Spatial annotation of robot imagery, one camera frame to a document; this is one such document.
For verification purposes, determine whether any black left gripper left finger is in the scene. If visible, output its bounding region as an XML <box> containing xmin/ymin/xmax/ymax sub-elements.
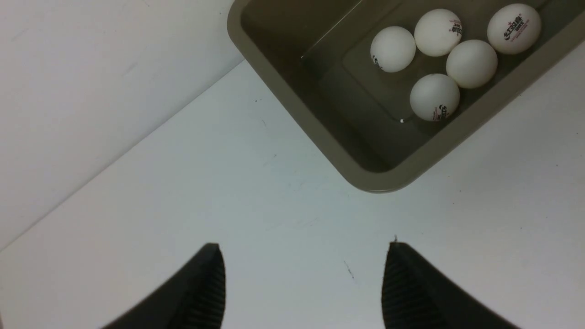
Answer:
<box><xmin>105</xmin><ymin>243</ymin><xmax>226</xmax><ymax>329</ymax></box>

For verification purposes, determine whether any white ball plain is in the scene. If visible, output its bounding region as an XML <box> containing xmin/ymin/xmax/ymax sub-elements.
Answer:
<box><xmin>487</xmin><ymin>3</ymin><xmax>542</xmax><ymax>55</ymax></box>

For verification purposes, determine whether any tan plastic bin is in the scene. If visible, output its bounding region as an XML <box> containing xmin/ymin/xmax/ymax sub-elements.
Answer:
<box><xmin>226</xmin><ymin>0</ymin><xmax>584</xmax><ymax>192</ymax></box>

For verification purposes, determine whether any white ball with logo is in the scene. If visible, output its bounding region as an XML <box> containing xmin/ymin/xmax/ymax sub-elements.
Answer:
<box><xmin>414</xmin><ymin>9</ymin><xmax>463</xmax><ymax>58</ymax></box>

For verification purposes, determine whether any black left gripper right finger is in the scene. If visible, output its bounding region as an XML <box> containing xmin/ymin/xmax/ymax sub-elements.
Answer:
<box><xmin>382</xmin><ymin>241</ymin><xmax>515</xmax><ymax>329</ymax></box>

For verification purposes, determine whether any white ball table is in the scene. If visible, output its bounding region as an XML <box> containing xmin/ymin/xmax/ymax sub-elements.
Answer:
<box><xmin>409</xmin><ymin>74</ymin><xmax>460</xmax><ymax>122</ymax></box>

